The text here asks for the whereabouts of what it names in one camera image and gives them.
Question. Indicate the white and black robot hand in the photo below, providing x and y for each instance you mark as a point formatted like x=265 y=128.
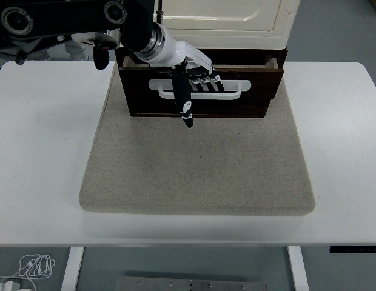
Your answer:
x=169 y=50

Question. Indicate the dark wooden drawer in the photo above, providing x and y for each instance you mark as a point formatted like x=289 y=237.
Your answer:
x=260 y=88

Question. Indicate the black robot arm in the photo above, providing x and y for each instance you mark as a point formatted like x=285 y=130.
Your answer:
x=54 y=18

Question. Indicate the dark wooden drawer case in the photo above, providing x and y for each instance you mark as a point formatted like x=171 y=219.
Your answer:
x=251 y=52

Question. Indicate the beige fabric mat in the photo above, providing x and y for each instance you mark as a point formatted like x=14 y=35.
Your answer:
x=194 y=166

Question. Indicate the grey metal plate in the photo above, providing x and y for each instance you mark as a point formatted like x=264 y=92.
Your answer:
x=191 y=285

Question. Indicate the white table leg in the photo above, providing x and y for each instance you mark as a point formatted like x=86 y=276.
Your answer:
x=298 y=269
x=71 y=269

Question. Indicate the black table control panel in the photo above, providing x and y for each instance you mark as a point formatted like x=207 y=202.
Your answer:
x=354 y=249

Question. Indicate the white charger adapter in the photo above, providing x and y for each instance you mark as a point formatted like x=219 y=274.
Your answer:
x=10 y=285

